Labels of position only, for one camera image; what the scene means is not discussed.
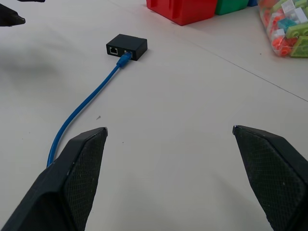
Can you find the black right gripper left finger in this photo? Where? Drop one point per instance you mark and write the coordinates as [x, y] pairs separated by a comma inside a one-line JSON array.
[[60, 183]]

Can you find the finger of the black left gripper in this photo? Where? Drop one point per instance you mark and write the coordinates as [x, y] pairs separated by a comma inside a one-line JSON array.
[[10, 18], [29, 1]]

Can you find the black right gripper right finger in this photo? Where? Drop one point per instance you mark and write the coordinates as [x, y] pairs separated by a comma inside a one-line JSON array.
[[272, 173]]

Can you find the black network adapter box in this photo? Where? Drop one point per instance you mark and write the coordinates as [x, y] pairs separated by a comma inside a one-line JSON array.
[[131, 45]]

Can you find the clear bag of toy bricks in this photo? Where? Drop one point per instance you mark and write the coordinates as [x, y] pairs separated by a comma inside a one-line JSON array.
[[288, 29]]

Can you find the red plastic bin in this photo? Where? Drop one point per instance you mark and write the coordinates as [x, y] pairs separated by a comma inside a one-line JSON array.
[[183, 9]]

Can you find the blue plastic bin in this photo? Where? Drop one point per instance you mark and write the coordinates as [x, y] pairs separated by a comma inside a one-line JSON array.
[[252, 2]]

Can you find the green plastic bin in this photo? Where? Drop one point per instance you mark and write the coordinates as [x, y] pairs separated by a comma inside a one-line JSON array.
[[229, 6]]

